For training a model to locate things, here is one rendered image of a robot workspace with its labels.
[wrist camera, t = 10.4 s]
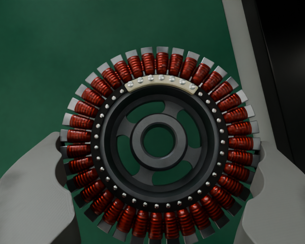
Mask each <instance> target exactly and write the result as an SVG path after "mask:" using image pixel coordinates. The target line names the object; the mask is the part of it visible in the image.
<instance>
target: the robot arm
mask: <svg viewBox="0 0 305 244"><path fill-rule="evenodd" d="M60 146H65V143H64V142H60V132H53V133H51V134H50V135H48V136H47V137H46V138H44V139H43V140H42V141H41V142H39V143H38V144H37V145H36V146H34V147H33V148H32V149H31V150H29V151H28V152H27V153H25V154H24V155H23V156H22V157H21V158H19V159H18V160H17V161H16V162H15V163H14V164H13V165H12V166H11V167H10V168H9V169H8V170H7V171H6V172H5V174H4V175H3V176H2V177H1V179H0V244H81V237H80V232H79V227H78V222H77V217H76V212H75V208H74V204H73V199H72V195H71V192H70V191H69V190H67V189H65V188H64V186H65V184H66V182H67V176H66V172H65V168H64V163H63V159H62V155H61V153H60ZM254 154H256V155H260V162H259V164H258V166H257V168H254V169H255V171H256V172H255V175H254V178H253V181H252V183H251V186H250V192H251V194H252V196H253V198H252V199H250V200H249V201H248V202H247V203H246V206H245V209H244V212H243V215H242V217H241V220H240V222H239V225H238V228H237V231H236V235H235V239H234V243H233V244H305V174H304V173H303V172H302V171H301V170H300V169H299V168H297V167H296V166H295V165H294V164H293V163H292V162H291V161H290V160H289V159H288V158H287V157H286V156H284V155H283V154H282V153H281V152H280V151H279V150H278V149H277V148H275V147H274V146H273V145H272V144H271V143H270V142H268V141H260V151H255V152H254Z"/></svg>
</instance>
